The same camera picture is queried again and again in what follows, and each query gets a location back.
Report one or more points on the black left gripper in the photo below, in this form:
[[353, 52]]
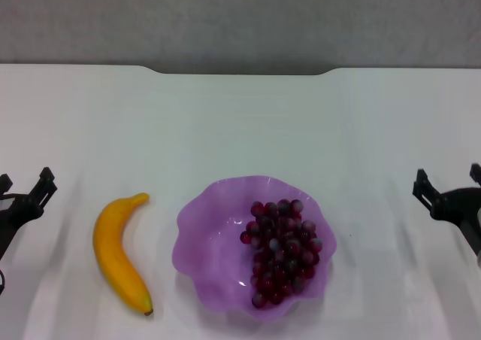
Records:
[[13, 216]]

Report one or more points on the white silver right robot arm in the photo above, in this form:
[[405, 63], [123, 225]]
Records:
[[479, 260]]

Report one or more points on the purple wavy plastic bowl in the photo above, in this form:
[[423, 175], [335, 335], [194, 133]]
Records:
[[214, 249]]

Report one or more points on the yellow banana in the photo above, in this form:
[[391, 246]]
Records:
[[112, 249]]

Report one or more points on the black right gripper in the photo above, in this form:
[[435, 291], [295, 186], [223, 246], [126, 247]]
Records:
[[462, 208]]

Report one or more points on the dark red grape bunch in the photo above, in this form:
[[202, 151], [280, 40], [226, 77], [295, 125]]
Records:
[[282, 249]]

